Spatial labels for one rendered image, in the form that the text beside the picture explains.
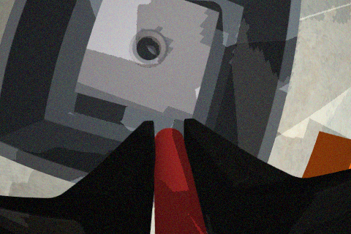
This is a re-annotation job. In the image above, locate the red peg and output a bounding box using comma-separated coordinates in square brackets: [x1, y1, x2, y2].
[154, 129, 207, 234]

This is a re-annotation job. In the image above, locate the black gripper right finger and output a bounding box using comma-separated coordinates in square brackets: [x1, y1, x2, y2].
[184, 119, 351, 234]

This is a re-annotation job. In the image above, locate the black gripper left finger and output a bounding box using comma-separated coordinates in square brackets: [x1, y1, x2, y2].
[0, 121, 156, 234]

